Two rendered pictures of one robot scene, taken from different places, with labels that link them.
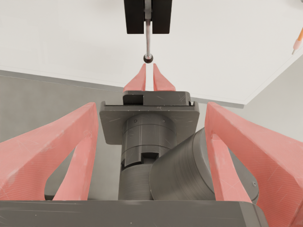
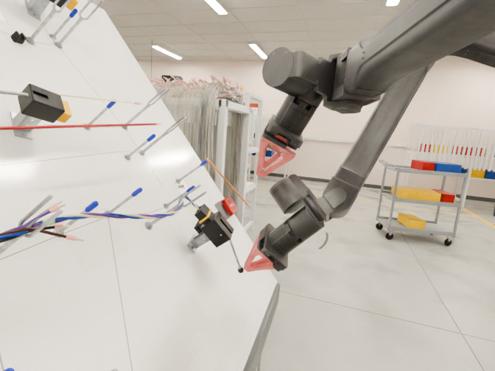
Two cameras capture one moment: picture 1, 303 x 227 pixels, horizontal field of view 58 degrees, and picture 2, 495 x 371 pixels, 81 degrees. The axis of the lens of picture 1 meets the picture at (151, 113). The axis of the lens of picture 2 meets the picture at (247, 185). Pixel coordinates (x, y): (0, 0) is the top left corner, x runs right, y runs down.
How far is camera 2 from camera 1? 0.54 m
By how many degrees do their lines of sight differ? 69
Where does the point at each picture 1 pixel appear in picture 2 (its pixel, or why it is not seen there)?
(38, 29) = (205, 332)
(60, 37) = (213, 325)
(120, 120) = (272, 247)
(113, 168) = not seen: outside the picture
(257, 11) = not seen: hidden behind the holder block
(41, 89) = not seen: outside the picture
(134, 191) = (297, 216)
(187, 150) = (276, 189)
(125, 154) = (286, 232)
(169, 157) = (280, 198)
